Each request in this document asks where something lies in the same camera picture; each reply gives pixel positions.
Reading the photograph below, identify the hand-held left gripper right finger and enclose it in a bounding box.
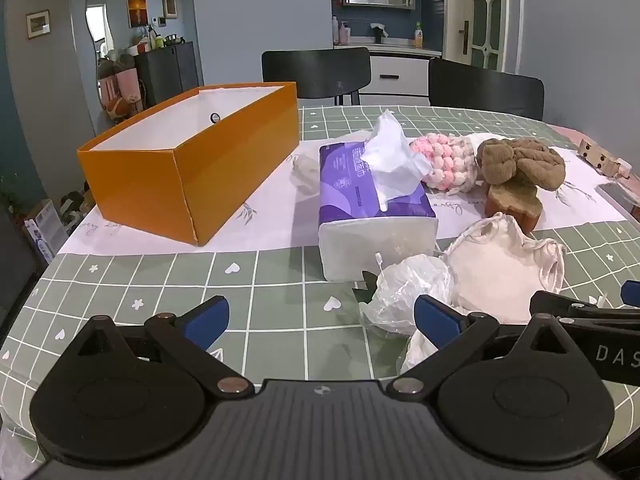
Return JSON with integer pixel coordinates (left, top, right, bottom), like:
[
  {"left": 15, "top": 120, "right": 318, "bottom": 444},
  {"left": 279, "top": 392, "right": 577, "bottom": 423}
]
[{"left": 386, "top": 294, "right": 576, "bottom": 400}]

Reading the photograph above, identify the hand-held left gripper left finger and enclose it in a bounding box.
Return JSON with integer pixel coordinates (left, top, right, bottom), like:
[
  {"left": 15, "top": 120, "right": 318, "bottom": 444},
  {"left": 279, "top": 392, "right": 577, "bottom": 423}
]
[{"left": 75, "top": 296, "right": 254, "bottom": 400}]

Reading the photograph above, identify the white glass-panel door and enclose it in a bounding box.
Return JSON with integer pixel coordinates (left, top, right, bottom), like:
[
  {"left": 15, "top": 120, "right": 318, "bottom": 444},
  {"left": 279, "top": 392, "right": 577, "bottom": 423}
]
[{"left": 442, "top": 0, "right": 523, "bottom": 73}]

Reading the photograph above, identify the pink crochet pouch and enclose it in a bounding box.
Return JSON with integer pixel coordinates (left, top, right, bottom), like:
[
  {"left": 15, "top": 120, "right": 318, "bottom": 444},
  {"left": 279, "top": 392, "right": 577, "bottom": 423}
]
[{"left": 409, "top": 132, "right": 483, "bottom": 195}]

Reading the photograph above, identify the brown bread-shaped plush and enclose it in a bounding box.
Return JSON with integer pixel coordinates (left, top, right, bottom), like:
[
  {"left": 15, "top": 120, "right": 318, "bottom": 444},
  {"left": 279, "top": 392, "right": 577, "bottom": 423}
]
[{"left": 484, "top": 180, "right": 544, "bottom": 233}]

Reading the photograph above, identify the smartphone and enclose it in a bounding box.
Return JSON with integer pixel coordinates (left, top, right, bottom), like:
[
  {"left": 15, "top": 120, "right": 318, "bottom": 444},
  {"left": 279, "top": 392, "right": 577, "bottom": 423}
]
[{"left": 597, "top": 181, "right": 640, "bottom": 221}]

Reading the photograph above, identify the white plastic bag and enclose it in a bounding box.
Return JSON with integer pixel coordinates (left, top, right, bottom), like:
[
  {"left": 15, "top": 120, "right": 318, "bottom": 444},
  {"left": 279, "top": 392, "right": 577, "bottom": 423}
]
[{"left": 360, "top": 254, "right": 458, "bottom": 376}]

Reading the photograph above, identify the small framed wall picture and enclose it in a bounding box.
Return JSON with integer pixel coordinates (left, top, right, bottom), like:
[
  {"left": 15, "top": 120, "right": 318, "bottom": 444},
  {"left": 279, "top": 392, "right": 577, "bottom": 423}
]
[{"left": 26, "top": 9, "right": 51, "bottom": 40}]

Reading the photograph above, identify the wavy wall mirror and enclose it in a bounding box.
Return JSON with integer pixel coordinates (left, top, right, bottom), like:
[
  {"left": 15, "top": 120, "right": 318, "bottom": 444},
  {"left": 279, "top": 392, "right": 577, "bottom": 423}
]
[{"left": 85, "top": 0, "right": 118, "bottom": 121}]

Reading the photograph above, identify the white cloth bag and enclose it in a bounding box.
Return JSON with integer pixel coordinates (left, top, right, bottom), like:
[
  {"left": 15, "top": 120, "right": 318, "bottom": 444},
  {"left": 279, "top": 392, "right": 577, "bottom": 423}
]
[{"left": 442, "top": 212, "right": 568, "bottom": 323}]

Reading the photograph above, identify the black chair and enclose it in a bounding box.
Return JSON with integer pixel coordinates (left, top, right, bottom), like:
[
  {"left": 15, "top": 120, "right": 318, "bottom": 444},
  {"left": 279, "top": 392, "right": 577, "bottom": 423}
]
[
  {"left": 261, "top": 46, "right": 372, "bottom": 107},
  {"left": 428, "top": 57, "right": 545, "bottom": 122}
]

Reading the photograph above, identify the wooden block toy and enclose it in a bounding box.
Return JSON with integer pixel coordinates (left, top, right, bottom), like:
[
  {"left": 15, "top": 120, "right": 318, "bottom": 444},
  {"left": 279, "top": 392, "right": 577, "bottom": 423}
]
[{"left": 577, "top": 140, "right": 633, "bottom": 178}]

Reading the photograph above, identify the purple tissue pack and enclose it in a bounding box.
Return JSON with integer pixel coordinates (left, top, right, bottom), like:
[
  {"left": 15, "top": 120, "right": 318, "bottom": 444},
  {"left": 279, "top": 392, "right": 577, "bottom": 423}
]
[{"left": 318, "top": 110, "right": 440, "bottom": 282}]

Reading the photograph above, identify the pink bag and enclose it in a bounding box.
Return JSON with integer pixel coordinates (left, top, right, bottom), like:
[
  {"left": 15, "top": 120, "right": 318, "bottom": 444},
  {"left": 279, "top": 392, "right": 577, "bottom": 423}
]
[{"left": 97, "top": 55, "right": 146, "bottom": 121}]

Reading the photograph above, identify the orange cardboard box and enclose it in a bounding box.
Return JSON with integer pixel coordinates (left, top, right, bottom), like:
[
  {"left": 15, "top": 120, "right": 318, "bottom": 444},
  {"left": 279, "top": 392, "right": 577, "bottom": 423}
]
[{"left": 76, "top": 81, "right": 301, "bottom": 247}]

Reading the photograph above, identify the brown plush toy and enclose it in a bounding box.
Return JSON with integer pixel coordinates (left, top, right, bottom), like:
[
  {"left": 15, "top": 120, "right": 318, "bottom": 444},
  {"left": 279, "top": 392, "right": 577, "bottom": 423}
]
[{"left": 475, "top": 138, "right": 567, "bottom": 192}]

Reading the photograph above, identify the black cabinet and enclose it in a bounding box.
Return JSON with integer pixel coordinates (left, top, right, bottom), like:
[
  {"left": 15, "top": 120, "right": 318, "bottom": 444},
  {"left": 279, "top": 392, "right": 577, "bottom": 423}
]
[{"left": 134, "top": 41, "right": 201, "bottom": 108}]

